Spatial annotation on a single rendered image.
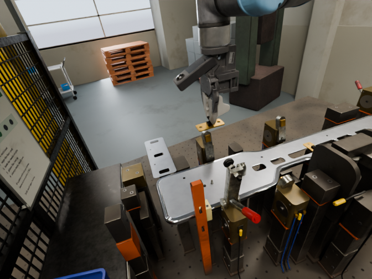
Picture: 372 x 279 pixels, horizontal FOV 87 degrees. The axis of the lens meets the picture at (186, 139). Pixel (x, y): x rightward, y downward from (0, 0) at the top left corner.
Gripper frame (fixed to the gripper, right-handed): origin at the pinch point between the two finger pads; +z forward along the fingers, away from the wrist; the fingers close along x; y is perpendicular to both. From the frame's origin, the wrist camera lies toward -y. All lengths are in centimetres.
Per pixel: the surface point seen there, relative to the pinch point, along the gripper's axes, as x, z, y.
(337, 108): 17, 23, 78
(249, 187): -7.8, 26.8, 11.0
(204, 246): -16.3, 36.2, -10.6
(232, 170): -17.0, 5.6, -1.6
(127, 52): 528, 52, -2
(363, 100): 20, 25, 101
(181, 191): 1.0, 27.2, -12.1
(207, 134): 16.1, 16.3, 5.4
